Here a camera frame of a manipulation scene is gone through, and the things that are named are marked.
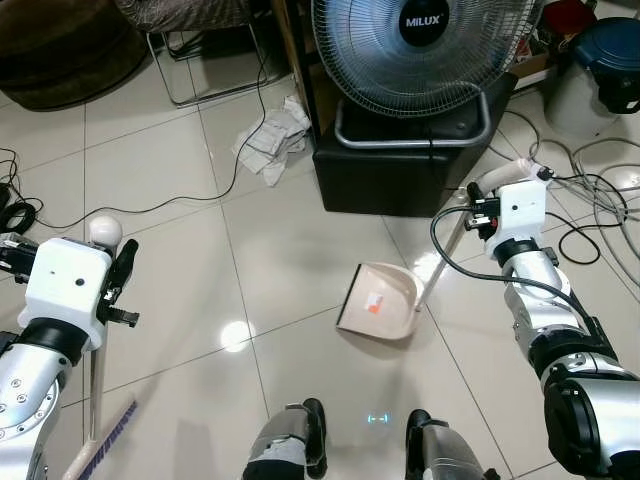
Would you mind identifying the broom with white knob handle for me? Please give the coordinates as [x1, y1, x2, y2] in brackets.
[60, 215, 139, 480]

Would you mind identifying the white bin with blue lid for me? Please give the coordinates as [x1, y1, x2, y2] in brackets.
[545, 18, 640, 141]

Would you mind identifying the white power strip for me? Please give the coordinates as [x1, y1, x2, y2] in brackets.
[528, 160, 559, 186]

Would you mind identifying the dark brown pouf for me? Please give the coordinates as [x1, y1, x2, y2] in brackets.
[0, 0, 151, 111]

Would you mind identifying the grey floor cable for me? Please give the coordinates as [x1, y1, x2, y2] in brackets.
[500, 110, 640, 271]

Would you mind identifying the black looped floor cable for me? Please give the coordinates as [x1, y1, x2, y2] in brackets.
[545, 175, 640, 266]

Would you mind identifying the thin black floor cable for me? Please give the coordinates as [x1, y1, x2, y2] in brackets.
[0, 50, 271, 233]

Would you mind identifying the grey Milux floor fan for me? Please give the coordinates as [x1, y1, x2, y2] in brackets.
[312, 0, 546, 151]

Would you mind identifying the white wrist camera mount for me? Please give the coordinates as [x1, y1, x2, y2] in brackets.
[18, 238, 113, 351]
[497, 180, 548, 243]

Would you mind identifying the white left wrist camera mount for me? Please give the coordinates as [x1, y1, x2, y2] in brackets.
[18, 238, 113, 351]

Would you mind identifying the red plastic item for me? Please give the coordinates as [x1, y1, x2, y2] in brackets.
[545, 0, 598, 39]

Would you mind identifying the robot right leg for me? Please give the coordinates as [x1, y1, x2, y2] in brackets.
[405, 410, 501, 480]

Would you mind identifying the beige long-handled dustpan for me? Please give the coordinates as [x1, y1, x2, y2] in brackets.
[335, 160, 549, 346]

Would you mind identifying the crumpled white paper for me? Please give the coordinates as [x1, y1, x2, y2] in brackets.
[232, 95, 313, 188]

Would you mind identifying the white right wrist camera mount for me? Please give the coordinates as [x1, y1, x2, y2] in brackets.
[497, 180, 548, 243]

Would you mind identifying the robot leg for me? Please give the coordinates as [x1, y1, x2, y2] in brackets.
[243, 398, 329, 480]
[405, 410, 501, 480]

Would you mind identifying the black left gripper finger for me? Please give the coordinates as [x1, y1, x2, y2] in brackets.
[104, 238, 141, 303]

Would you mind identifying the robot left leg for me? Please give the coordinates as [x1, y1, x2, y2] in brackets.
[243, 398, 329, 480]

